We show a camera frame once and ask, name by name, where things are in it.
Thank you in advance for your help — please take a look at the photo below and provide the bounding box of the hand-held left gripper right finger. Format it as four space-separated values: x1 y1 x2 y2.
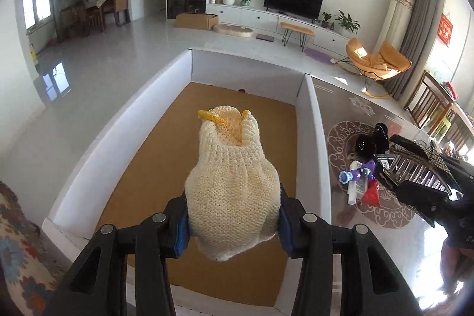
278 185 423 316

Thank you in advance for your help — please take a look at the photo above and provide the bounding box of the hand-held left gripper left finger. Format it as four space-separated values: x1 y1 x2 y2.
42 192 191 316

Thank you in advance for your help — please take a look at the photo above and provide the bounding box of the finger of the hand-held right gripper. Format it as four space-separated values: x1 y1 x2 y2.
390 134 474 174
396 180 454 228

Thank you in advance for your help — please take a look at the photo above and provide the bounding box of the rhinestone hair clip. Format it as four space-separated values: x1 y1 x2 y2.
381 144 463 228

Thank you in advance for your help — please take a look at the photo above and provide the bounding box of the red tube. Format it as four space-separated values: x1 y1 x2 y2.
360 180 381 206

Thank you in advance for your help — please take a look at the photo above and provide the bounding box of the cream knitted sock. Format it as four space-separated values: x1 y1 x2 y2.
184 106 281 262

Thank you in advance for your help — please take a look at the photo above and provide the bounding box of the white box with cork bottom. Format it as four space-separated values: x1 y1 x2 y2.
41 47 333 311

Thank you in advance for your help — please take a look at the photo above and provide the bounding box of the person's right forearm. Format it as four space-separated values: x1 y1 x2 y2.
441 238 474 298

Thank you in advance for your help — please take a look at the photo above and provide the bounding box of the brown patterned glass desktop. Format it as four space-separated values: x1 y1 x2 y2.
309 75 474 316

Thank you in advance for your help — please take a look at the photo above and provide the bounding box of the black velvet scrunchie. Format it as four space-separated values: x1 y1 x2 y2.
355 122 391 155

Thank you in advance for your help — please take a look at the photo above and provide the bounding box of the brown wooden slatted chair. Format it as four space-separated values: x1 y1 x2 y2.
405 71 474 154

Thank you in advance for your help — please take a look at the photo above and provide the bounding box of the purple toy robot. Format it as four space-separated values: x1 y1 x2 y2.
339 160 374 185

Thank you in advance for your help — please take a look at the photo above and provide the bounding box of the white plastic bottle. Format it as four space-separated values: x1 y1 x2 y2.
347 161 367 206

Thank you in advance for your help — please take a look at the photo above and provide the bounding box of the orange rocking chair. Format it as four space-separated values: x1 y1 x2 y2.
336 38 413 98

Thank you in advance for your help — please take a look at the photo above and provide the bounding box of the grey curtain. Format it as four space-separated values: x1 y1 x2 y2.
385 0 450 102

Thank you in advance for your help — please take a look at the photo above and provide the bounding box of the purple floor mat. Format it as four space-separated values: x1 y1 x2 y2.
304 49 332 64

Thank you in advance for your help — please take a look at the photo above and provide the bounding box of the covered standing air conditioner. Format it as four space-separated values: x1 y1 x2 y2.
372 0 415 54

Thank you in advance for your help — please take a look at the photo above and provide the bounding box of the large leafy potted plant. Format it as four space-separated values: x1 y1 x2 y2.
335 9 361 35

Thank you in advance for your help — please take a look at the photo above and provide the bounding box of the wooden bench with metal legs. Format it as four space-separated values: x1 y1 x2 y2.
279 22 315 52

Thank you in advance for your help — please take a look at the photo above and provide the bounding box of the floral sofa cover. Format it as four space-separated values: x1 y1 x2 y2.
0 181 65 316

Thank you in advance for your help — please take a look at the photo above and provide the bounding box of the white television cabinet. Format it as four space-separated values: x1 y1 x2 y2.
205 3 356 54

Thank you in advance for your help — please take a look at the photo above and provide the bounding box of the round beige cushion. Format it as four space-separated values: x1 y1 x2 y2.
214 23 255 40

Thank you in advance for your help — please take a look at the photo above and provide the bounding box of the brown cardboard box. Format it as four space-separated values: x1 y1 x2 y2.
175 12 220 31

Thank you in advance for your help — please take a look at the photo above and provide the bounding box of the wooden dining table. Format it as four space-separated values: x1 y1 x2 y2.
86 0 116 32

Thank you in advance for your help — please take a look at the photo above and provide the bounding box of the red wall hanging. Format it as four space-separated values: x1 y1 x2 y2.
438 13 454 44

